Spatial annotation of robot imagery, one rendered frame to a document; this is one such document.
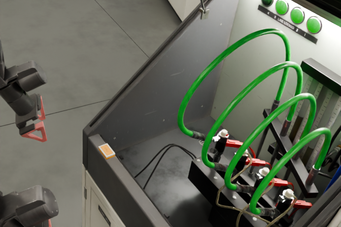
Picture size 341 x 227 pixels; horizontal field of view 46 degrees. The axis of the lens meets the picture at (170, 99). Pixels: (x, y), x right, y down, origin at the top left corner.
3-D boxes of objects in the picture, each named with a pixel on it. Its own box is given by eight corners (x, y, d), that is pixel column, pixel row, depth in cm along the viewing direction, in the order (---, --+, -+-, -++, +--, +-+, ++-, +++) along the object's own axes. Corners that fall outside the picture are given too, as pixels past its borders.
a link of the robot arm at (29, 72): (-17, 57, 107) (-20, 75, 100) (22, 38, 106) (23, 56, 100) (9, 88, 115) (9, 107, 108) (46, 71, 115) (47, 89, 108)
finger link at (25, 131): (54, 124, 121) (37, 104, 115) (56, 141, 116) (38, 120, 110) (34, 134, 122) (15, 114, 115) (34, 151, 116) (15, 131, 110)
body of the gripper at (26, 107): (39, 97, 120) (25, 79, 115) (40, 119, 112) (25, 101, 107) (19, 106, 120) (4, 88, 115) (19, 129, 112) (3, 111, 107)
